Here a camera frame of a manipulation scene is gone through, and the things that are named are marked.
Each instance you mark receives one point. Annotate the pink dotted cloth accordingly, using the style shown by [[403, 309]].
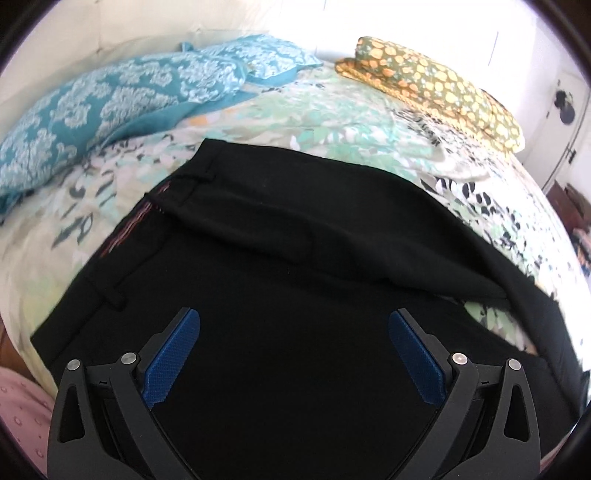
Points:
[[26, 411]]

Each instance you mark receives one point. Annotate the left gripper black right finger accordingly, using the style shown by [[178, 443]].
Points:
[[485, 425]]

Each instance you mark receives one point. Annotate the orange green folded quilt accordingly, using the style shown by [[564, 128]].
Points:
[[435, 90]]

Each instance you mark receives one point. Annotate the black wall fan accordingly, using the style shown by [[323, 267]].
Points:
[[564, 103]]

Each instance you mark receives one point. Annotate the teal floral pillow far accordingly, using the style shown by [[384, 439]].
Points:
[[269, 61]]

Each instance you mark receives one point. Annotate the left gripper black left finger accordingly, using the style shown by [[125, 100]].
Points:
[[102, 425]]

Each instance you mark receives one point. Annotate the dark wooden side table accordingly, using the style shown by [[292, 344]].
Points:
[[566, 210]]

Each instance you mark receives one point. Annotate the floral leaf bedsheet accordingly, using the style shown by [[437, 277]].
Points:
[[47, 239]]

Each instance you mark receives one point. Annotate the teal floral pillow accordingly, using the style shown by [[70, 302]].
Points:
[[68, 122], [269, 61]]

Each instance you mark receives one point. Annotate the pile of clothes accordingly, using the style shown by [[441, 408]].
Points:
[[581, 233]]

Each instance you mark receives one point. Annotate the black pants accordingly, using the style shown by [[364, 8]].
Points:
[[294, 265]]

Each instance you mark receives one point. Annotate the teal floral pillow near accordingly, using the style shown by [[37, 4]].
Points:
[[68, 122]]

